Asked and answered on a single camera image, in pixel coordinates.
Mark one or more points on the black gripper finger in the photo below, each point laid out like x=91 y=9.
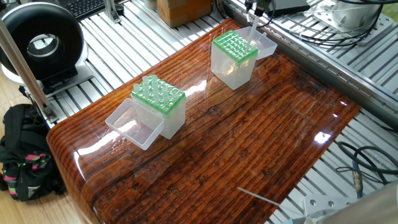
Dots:
x=266 y=5
x=253 y=4

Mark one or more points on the translucent tip box green rack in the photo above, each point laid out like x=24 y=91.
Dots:
x=233 y=68
x=174 y=124

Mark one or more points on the black power adapter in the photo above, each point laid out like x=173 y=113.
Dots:
x=292 y=6

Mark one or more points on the clear hinged box lid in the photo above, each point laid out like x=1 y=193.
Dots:
x=134 y=127
x=266 y=43

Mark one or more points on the brown cardboard box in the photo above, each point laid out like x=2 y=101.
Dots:
x=183 y=9

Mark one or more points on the glossy wooden board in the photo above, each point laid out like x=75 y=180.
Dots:
x=217 y=155

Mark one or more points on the black keyboard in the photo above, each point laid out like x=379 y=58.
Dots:
x=84 y=6

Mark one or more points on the black round fan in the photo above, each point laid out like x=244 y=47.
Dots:
x=65 y=37

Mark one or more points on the black backpack pink trim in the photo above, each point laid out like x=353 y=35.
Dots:
x=25 y=149

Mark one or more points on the slim aluminium post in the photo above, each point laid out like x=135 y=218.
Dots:
x=22 y=68

